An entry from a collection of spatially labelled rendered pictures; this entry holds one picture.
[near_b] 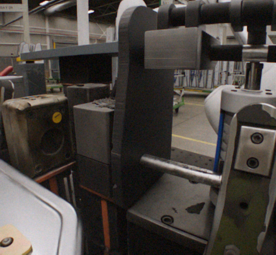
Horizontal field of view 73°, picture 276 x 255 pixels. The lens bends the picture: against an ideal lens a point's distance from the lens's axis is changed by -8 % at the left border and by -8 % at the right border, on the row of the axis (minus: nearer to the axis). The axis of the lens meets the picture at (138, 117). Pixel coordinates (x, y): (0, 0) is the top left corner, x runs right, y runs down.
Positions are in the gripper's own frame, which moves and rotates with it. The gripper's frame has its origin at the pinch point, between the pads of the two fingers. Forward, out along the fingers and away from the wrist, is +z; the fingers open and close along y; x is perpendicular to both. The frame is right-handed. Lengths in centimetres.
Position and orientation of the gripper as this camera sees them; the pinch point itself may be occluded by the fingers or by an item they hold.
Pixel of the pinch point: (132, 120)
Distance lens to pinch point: 74.8
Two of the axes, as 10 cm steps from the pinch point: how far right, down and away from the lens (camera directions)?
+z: -0.1, 9.5, 3.2
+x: -5.5, 2.6, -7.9
